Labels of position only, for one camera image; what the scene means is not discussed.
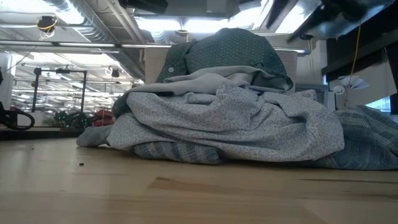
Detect blue plaid shirt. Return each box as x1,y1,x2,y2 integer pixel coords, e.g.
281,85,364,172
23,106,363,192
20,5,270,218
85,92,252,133
133,105,398,171

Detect teal dotted shirt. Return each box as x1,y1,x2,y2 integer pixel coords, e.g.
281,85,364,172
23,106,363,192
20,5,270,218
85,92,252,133
111,27,295,119

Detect light grey patterned shirt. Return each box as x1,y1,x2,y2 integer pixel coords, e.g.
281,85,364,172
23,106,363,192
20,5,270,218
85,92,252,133
107,84,346,163

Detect black computer tower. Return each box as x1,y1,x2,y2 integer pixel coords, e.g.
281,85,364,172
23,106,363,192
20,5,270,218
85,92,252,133
386,46,398,115

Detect white plastic bin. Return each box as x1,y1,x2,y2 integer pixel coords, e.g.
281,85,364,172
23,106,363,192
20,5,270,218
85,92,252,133
144,32,300,94

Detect long ceiling light bar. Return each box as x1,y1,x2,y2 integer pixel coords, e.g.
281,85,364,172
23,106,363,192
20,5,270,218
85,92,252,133
0,42,172,50

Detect red storage boxes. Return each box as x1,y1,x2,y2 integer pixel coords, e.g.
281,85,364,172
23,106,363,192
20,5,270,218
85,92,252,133
92,108,114,128

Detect grey sock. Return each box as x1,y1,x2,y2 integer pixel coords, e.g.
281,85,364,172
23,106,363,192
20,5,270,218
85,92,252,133
76,124,113,148

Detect background robot with green lights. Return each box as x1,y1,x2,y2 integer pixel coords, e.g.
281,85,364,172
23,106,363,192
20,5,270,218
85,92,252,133
53,111,94,130

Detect yellow cable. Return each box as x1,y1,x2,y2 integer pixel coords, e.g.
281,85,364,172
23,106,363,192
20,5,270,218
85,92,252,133
348,24,362,86

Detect grey side desk black frame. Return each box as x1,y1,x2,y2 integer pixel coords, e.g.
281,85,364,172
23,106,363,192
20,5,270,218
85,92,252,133
322,29,398,82

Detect silver ventilation duct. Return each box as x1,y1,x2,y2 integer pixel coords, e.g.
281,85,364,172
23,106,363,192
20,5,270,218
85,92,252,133
43,0,147,82

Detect hanging yellow cable reel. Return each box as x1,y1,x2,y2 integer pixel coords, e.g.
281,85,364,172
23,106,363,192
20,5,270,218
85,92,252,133
35,15,59,34

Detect black background rig frame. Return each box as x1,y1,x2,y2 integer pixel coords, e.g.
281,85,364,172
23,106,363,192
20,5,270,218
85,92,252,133
30,66,88,113

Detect black metal table frame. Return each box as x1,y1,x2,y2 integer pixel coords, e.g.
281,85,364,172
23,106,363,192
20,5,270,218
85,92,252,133
0,126,83,141

